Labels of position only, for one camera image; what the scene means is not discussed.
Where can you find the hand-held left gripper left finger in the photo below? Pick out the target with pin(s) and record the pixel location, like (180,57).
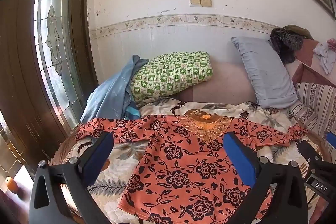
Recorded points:
(101,153)

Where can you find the white cloth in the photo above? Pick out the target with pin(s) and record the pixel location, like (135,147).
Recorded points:
(325,56)

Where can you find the leaded glass door panel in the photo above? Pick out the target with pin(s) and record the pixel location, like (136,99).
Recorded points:
(52,29)

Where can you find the orange floral blouse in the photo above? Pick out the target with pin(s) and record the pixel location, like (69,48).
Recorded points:
(183,161)

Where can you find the green checked pillow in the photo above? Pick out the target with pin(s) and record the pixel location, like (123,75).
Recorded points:
(170,71)

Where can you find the beige wall switch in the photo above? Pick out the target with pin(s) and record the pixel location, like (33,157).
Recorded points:
(195,0)
(206,1)

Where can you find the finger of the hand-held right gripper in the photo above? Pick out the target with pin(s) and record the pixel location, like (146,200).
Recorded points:
(308,150)
(331,138)

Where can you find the dark fur hat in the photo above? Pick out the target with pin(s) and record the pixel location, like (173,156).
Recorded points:
(284,43)

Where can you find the brown lace-edged cover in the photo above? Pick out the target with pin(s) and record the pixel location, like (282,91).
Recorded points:
(65,142)

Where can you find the light blue knit sweater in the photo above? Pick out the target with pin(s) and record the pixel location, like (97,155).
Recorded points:
(113,92)

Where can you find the olive cloth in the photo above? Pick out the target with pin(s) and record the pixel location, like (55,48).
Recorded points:
(296,29)

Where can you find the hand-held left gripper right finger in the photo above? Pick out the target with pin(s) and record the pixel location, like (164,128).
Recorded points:
(240,158)

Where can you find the leaf-print blanket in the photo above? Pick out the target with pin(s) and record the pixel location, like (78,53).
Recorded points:
(123,150)

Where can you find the grey-blue pillow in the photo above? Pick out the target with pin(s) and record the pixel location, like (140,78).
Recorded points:
(265,74)

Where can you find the dark wooden door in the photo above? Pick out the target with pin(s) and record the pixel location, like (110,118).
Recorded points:
(21,56)

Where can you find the striped floral cushion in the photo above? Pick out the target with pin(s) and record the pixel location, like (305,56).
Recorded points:
(315,100)

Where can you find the orange fruit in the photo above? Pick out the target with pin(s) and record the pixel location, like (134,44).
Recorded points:
(11,184)

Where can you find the pink cloth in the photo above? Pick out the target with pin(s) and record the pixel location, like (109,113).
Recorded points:
(332,43)

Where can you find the turquoise striped cloth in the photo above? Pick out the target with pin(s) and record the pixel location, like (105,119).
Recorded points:
(132,112)

